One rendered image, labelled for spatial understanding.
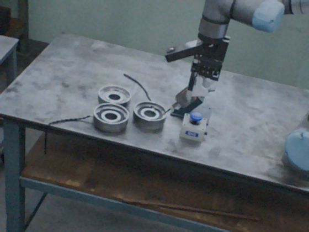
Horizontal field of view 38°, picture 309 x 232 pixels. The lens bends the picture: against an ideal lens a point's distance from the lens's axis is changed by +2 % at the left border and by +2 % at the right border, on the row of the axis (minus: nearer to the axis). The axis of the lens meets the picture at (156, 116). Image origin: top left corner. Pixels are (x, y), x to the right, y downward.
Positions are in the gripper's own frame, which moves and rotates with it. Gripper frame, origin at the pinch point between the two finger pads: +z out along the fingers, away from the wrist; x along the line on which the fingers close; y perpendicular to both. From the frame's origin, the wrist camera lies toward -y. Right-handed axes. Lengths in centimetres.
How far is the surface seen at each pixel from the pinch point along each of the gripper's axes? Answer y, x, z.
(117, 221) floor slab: -20, 29, 93
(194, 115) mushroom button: 3.2, -0.8, 5.7
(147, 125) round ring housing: -9.6, -4.9, 10.9
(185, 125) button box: 1.5, -3.1, 8.6
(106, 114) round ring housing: -22.4, -5.5, 10.6
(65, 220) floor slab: -42, 21, 93
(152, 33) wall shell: -41, 159, 56
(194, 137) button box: 5.0, -3.5, 11.6
